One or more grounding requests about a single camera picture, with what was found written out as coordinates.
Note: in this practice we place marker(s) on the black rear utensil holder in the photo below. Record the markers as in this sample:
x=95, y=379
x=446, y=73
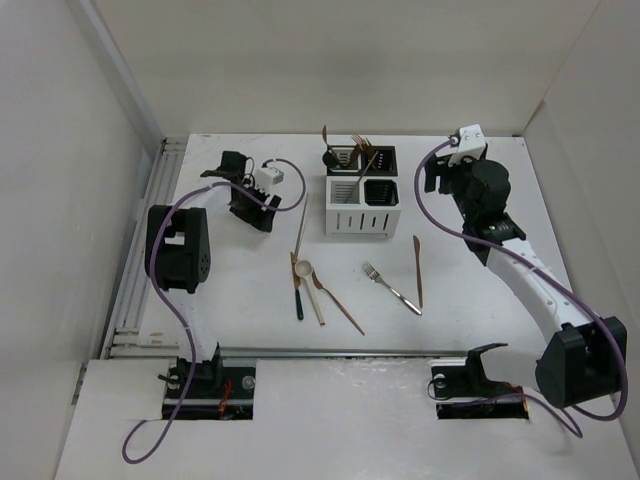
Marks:
x=385, y=166

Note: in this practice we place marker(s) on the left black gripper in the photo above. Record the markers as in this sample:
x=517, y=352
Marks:
x=259, y=218

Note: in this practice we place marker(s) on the aluminium front rail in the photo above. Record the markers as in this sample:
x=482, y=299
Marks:
x=308, y=354

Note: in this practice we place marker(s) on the white ceramic soup spoon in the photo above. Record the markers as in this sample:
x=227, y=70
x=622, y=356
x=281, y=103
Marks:
x=305, y=270

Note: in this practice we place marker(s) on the black spoon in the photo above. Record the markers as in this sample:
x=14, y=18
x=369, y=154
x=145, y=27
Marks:
x=331, y=160

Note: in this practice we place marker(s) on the copper knife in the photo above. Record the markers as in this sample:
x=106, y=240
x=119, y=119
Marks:
x=419, y=283

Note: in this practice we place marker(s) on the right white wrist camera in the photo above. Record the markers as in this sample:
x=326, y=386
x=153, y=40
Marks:
x=468, y=144

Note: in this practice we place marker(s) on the gold fork dark handle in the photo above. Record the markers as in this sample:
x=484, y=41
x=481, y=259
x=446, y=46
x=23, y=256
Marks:
x=359, y=143

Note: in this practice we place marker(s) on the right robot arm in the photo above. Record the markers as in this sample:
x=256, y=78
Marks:
x=583, y=364

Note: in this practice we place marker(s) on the silver metal chopstick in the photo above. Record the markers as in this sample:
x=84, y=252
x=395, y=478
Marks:
x=364, y=175
x=301, y=228

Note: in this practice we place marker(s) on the aluminium frame rail left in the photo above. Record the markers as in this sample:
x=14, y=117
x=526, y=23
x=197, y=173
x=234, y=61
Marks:
x=119, y=338

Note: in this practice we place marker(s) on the silver fork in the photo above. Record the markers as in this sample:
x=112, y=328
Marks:
x=376, y=277

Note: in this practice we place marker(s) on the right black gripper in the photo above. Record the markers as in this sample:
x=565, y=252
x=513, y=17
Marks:
x=438, y=166

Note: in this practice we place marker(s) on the white front utensil holder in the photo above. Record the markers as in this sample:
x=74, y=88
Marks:
x=370, y=206

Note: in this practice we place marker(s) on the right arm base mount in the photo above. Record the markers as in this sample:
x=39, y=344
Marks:
x=461, y=391

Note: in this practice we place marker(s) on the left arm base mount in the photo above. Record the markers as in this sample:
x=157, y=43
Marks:
x=221, y=390

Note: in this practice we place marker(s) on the dark wooden fork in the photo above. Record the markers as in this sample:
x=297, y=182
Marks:
x=369, y=149

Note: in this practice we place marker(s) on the rose gold fork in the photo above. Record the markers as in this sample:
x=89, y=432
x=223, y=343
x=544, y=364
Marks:
x=340, y=306

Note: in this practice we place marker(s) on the gold knife dark handle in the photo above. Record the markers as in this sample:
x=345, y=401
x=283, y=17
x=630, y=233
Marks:
x=296, y=285

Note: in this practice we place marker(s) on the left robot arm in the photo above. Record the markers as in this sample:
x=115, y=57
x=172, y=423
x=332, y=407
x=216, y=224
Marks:
x=177, y=249

